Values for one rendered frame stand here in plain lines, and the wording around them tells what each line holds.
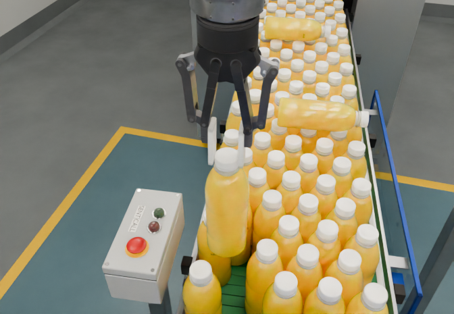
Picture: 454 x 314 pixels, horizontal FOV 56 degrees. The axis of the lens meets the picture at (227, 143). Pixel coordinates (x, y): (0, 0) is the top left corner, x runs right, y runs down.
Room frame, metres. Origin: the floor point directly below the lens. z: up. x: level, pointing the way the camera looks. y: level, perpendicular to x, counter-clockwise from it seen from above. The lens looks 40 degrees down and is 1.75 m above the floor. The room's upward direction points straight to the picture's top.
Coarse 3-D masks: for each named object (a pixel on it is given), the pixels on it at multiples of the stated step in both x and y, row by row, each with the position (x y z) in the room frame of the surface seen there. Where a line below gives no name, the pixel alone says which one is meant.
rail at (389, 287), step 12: (348, 12) 1.87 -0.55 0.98; (348, 24) 1.74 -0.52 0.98; (348, 36) 1.68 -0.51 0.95; (360, 96) 1.18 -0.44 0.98; (360, 108) 1.12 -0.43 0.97; (372, 168) 0.83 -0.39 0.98; (372, 180) 0.79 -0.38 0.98; (372, 192) 0.76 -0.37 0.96; (384, 240) 0.59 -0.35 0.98; (384, 252) 0.56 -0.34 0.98; (384, 264) 0.54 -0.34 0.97; (384, 276) 0.51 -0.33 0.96; (396, 312) 0.42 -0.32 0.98
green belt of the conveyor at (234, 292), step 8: (232, 272) 0.56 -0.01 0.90; (240, 272) 0.56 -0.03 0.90; (232, 280) 0.54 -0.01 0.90; (240, 280) 0.54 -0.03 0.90; (376, 280) 0.54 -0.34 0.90; (224, 288) 0.52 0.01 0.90; (232, 288) 0.52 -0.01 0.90; (240, 288) 0.52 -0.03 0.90; (224, 296) 0.50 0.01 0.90; (232, 296) 0.50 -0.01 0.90; (240, 296) 0.50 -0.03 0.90; (224, 304) 0.48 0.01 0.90; (232, 304) 0.48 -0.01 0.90; (240, 304) 0.48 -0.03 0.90; (224, 312) 0.47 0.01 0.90; (232, 312) 0.47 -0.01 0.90; (240, 312) 0.47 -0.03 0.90
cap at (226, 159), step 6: (222, 150) 0.50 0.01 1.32; (228, 150) 0.50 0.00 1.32; (234, 150) 0.50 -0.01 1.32; (216, 156) 0.48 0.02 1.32; (222, 156) 0.48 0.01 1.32; (228, 156) 0.48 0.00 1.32; (234, 156) 0.48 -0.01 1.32; (216, 162) 0.48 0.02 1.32; (222, 162) 0.47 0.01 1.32; (228, 162) 0.47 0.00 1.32; (234, 162) 0.47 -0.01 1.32; (222, 168) 0.47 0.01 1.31; (228, 168) 0.47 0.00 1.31; (234, 168) 0.47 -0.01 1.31
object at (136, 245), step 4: (132, 240) 0.49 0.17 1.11; (136, 240) 0.49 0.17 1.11; (140, 240) 0.49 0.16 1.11; (144, 240) 0.49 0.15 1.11; (128, 244) 0.48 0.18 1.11; (132, 244) 0.48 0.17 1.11; (136, 244) 0.48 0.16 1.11; (140, 244) 0.48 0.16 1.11; (144, 244) 0.48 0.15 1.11; (128, 248) 0.47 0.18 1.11; (132, 248) 0.47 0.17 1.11; (136, 248) 0.47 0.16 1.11; (140, 248) 0.47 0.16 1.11; (144, 248) 0.47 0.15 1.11; (132, 252) 0.47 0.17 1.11; (136, 252) 0.47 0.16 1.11; (140, 252) 0.47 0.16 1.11
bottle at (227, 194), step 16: (208, 176) 0.49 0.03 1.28; (224, 176) 0.47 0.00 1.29; (240, 176) 0.47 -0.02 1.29; (208, 192) 0.47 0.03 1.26; (224, 192) 0.46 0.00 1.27; (240, 192) 0.46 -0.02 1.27; (208, 208) 0.47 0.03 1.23; (224, 208) 0.45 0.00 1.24; (240, 208) 0.46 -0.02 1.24; (208, 224) 0.47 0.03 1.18; (224, 224) 0.45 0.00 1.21; (240, 224) 0.46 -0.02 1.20; (208, 240) 0.47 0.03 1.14; (224, 240) 0.45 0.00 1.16; (240, 240) 0.46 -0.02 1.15; (224, 256) 0.45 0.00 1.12
